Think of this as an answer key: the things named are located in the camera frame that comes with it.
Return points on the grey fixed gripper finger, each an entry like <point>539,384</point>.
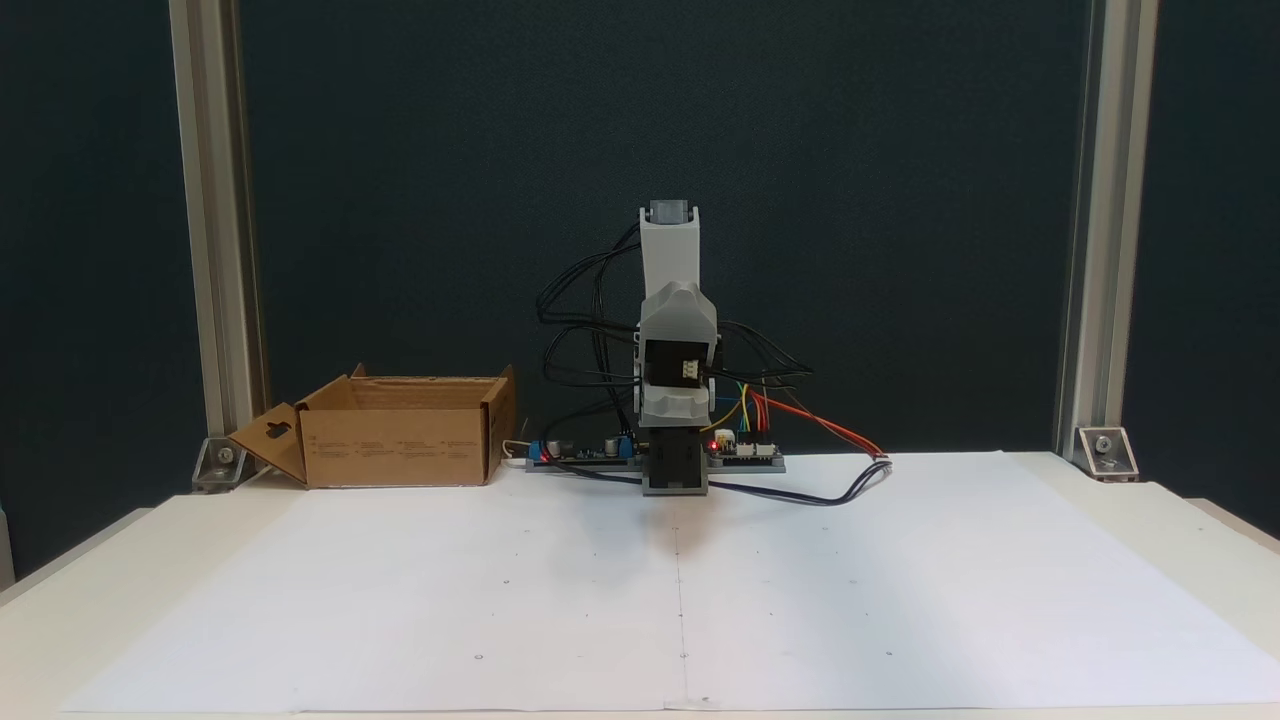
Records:
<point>675,410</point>

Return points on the brown cardboard box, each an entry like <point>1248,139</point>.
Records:
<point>390,445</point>

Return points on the blue power circuit board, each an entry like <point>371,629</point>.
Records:
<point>585,452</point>

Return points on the aluminium frame post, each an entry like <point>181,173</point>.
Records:
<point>215,250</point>
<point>1105,250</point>

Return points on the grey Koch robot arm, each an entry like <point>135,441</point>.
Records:
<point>668,255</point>

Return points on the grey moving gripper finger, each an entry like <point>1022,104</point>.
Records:
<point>678,315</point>

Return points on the metal corner bracket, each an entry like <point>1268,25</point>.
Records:
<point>1105,450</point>
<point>222,462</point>

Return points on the white paper sheet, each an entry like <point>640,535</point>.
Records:
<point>400,600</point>

